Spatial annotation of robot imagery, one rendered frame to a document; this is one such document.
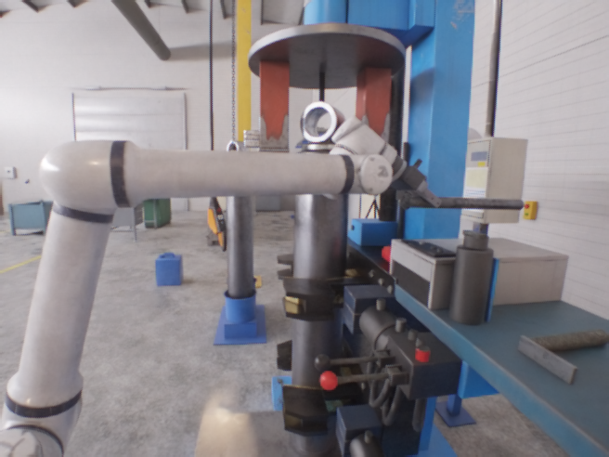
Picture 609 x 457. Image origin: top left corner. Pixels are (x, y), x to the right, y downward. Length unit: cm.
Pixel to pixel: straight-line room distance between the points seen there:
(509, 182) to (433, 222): 55
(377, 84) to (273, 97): 39
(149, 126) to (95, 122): 200
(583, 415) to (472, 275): 29
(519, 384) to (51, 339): 88
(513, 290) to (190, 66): 1231
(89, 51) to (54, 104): 235
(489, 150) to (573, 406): 120
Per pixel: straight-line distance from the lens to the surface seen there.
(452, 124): 129
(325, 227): 109
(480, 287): 76
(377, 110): 121
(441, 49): 132
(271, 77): 116
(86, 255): 72
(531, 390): 63
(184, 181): 54
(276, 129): 112
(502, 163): 166
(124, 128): 1279
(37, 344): 81
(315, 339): 125
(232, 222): 242
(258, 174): 55
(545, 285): 103
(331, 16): 124
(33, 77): 1479
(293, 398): 131
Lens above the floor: 138
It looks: 9 degrees down
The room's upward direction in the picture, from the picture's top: 1 degrees clockwise
